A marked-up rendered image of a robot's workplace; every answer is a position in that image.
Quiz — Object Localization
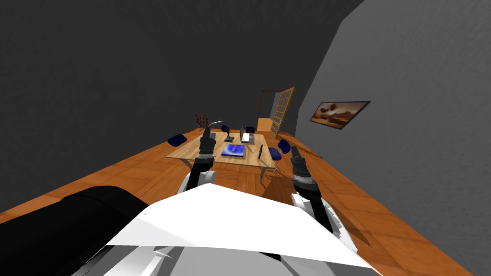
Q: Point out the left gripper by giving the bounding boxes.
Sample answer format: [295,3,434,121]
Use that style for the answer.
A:
[199,127,217,157]

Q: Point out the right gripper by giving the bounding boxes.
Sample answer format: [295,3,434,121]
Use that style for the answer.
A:
[290,145,311,178]

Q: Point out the wooden table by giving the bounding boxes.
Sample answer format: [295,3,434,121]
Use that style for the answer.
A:
[165,131,278,184]

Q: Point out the blue book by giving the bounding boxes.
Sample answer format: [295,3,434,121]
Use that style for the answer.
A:
[221,143,246,158]

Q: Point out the grey laptop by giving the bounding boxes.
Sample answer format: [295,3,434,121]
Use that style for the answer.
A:
[239,124,256,145]

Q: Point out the wooden glazed door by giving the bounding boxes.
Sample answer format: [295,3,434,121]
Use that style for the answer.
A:
[270,87,296,139]

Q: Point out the framed landscape picture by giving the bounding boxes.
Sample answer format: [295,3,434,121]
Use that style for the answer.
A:
[309,100,372,131]

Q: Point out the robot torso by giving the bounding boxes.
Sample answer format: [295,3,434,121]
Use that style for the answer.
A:
[72,183,381,276]

